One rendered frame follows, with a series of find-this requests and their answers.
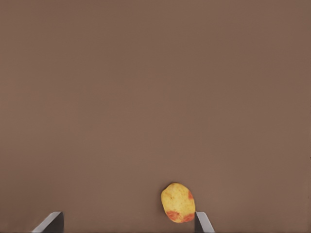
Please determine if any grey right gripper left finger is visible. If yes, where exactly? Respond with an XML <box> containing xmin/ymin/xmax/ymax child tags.
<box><xmin>31</xmin><ymin>211</ymin><xmax>65</xmax><ymax>233</ymax></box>

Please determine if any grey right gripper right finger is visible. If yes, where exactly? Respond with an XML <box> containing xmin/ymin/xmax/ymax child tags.
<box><xmin>194</xmin><ymin>211</ymin><xmax>216</xmax><ymax>233</ymax></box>

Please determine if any yellow potato with red patches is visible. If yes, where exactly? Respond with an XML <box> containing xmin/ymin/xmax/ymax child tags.
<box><xmin>160</xmin><ymin>183</ymin><xmax>196</xmax><ymax>223</ymax></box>

